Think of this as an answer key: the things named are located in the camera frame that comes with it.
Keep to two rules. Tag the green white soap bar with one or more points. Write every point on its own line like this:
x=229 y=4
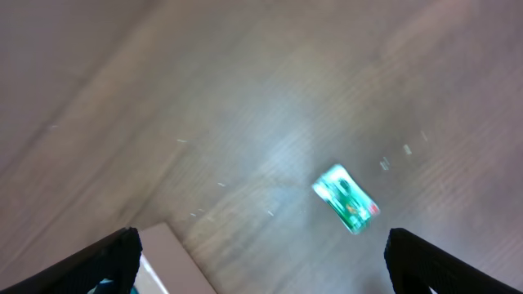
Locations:
x=351 y=203

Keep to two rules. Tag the blue mouthwash bottle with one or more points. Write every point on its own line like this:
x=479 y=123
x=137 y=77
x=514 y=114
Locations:
x=114 y=286

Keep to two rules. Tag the white open cardboard box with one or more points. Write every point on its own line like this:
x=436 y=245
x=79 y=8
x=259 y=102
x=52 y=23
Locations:
x=166 y=267

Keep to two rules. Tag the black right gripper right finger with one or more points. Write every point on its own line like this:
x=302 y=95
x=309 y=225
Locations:
x=417 y=266

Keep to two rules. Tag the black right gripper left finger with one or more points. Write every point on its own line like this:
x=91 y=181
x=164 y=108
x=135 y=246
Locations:
x=117 y=256

